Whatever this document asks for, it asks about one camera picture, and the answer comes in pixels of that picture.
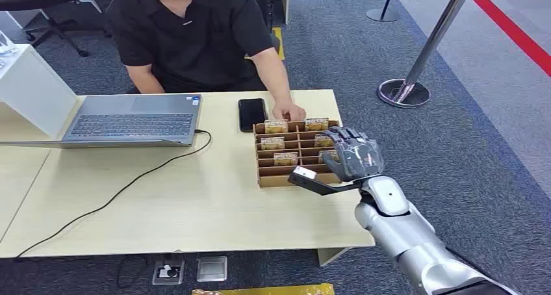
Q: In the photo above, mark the black smartphone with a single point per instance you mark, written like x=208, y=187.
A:
x=252, y=114

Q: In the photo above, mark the closed floor socket cover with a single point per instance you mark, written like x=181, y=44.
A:
x=212, y=269

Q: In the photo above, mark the person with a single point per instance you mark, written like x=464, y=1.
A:
x=189, y=39

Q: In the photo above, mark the black stanchion post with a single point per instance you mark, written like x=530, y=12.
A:
x=383, y=13

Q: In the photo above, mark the gold foil strip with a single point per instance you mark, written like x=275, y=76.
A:
x=275, y=290

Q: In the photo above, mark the person's left forearm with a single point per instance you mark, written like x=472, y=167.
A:
x=273, y=75

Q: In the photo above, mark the beige desk leg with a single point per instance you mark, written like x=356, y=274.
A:
x=329, y=255

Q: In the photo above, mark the clear plastic object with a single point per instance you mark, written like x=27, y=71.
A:
x=5, y=45

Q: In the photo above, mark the person's left hand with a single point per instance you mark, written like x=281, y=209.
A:
x=289, y=111

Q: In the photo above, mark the grey laptop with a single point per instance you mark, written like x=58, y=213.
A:
x=133, y=121

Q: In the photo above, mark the chrome stanchion post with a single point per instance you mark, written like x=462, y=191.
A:
x=424, y=56

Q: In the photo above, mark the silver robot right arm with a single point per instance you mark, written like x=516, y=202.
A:
x=404, y=233

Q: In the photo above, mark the red barrier belt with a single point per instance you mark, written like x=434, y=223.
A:
x=512, y=30

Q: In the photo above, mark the white angled stand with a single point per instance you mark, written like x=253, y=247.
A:
x=34, y=90

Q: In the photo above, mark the open floor socket box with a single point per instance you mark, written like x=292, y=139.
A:
x=168, y=272

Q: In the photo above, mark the cardboard card holder box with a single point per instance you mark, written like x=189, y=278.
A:
x=275, y=179

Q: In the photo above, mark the white cabinet panel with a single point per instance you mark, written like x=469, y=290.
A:
x=286, y=2

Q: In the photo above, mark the black office chair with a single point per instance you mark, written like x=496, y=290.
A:
x=38, y=0

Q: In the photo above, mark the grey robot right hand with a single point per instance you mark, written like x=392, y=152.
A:
x=357, y=159

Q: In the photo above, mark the person's right forearm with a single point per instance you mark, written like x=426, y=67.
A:
x=144, y=80

